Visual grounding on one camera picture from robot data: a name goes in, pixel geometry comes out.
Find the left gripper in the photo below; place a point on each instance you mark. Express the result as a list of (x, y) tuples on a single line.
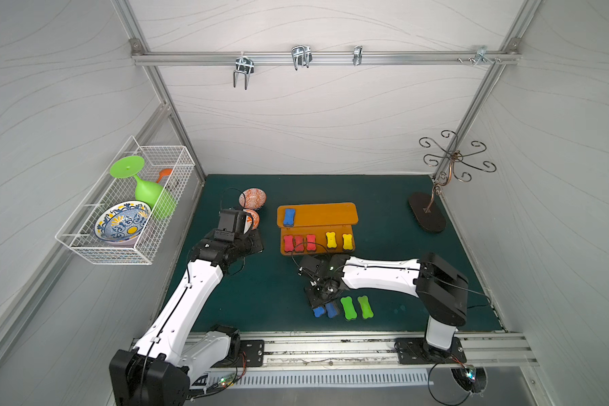
[(254, 240)]

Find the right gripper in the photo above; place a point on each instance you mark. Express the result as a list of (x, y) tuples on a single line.
[(314, 298)]

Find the blue eraser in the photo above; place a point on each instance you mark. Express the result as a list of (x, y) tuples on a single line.
[(331, 310), (319, 311), (289, 217)]

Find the green eraser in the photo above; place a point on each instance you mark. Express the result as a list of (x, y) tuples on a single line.
[(349, 310), (366, 309)]

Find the yellow eraser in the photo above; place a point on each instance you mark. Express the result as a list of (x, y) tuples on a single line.
[(331, 240), (348, 242)]

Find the wooden two-tier shelf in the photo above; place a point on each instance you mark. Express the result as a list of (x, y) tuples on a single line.
[(318, 219)]

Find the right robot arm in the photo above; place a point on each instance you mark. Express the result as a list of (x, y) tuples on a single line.
[(441, 288)]

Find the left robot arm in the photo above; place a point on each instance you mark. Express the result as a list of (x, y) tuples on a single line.
[(161, 369)]

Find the orange leaf bowl near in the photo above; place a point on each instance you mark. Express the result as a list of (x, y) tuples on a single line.
[(254, 218)]

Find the red eraser left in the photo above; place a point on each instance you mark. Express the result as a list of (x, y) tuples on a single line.
[(288, 243)]

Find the red eraser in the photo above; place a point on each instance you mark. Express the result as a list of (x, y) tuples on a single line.
[(299, 244), (288, 243), (311, 245)]

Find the orange patterned bowl far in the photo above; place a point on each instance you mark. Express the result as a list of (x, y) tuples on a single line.
[(253, 199)]

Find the red eraser middle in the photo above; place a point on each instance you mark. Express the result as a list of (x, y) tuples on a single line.
[(299, 244)]

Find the red eraser right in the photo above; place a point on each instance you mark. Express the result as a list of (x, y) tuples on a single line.
[(311, 245)]

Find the green plastic goblet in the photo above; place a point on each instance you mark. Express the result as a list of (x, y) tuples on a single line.
[(153, 194)]

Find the white vent strip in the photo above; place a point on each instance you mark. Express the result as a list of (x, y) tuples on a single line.
[(333, 378)]

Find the orange utensil in basket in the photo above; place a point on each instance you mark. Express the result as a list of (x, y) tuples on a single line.
[(164, 173)]

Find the blue yellow ceramic bowl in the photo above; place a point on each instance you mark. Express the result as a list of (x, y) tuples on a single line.
[(122, 225)]

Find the metal double hook left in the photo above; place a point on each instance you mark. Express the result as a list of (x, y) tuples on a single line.
[(244, 67)]

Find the metal hook middle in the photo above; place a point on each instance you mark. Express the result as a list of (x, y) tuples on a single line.
[(301, 56)]

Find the small metal hook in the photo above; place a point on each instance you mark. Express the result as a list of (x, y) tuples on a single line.
[(357, 55)]

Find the metal hook right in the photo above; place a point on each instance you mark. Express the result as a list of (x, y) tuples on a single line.
[(480, 58)]

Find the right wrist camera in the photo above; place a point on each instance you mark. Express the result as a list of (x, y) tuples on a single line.
[(313, 266)]

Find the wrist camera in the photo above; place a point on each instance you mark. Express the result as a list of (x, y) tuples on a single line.
[(313, 266), (231, 226)]

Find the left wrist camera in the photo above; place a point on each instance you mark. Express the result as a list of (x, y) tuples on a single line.
[(231, 226)]

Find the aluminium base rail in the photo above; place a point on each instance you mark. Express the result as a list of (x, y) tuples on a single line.
[(376, 350)]

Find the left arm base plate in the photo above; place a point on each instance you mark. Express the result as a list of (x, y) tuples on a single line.
[(251, 353)]

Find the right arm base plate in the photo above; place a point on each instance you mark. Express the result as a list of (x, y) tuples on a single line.
[(416, 351)]

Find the white wire basket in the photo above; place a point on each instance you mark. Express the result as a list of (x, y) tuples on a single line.
[(77, 234)]

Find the copper wire hanger stand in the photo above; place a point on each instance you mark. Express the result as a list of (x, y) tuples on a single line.
[(424, 207)]

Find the aluminium top rail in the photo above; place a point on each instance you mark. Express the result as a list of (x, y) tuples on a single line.
[(320, 58)]

